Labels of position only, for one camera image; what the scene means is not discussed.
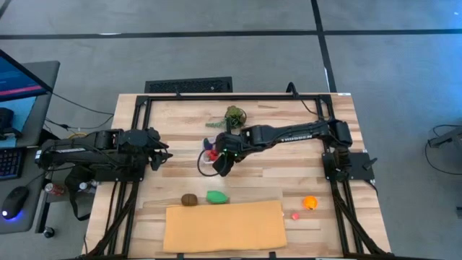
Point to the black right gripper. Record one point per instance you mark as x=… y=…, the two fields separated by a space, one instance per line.
x=236 y=142

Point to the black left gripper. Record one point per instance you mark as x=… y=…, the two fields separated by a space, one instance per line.
x=137 y=142

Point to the dark blue toy eggplant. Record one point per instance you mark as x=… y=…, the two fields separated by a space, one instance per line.
x=207 y=143

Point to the brown toy kiwi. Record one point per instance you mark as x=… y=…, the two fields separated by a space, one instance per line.
x=189 y=199

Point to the orange toy fruit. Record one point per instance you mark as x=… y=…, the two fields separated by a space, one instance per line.
x=310 y=202

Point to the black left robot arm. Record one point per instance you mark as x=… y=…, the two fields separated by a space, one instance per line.
x=79 y=155

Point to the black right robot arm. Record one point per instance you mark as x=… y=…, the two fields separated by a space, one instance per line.
x=299 y=133

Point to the clear plastic tupperware container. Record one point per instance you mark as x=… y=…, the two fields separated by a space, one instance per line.
x=203 y=153

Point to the green ribbed toy vegetable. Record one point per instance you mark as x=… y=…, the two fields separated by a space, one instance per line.
x=217 y=197

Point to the potted green succulent plant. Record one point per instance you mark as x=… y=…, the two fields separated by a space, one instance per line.
x=234 y=117

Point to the orange waffle cloth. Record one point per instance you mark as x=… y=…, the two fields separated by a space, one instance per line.
x=223 y=227

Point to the black floor vent grille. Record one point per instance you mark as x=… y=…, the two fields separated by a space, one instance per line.
x=188 y=85

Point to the small plastic bottle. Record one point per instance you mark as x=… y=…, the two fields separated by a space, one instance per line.
x=86 y=186

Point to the small pink-red toy fruit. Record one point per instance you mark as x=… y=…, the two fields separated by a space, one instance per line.
x=295 y=216

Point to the red soda can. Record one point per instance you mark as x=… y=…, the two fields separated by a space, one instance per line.
x=54 y=188

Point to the grey desk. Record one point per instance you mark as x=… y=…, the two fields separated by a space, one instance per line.
x=47 y=108

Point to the black caster wheel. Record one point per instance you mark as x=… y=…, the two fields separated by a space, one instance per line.
x=48 y=232

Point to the black keyboard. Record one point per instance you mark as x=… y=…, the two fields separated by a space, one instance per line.
x=11 y=162

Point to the black computer mouse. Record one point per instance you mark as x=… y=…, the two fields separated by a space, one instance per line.
x=13 y=202

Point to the black rounded object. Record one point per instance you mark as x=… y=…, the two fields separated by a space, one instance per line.
x=7 y=122

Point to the computer monitor with blue screen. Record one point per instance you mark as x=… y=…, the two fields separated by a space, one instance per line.
x=14 y=79

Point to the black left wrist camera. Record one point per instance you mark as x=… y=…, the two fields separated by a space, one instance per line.
x=151 y=133

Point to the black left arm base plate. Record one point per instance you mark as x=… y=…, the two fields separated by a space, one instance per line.
x=119 y=177

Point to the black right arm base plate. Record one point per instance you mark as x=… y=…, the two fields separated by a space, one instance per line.
x=357 y=164

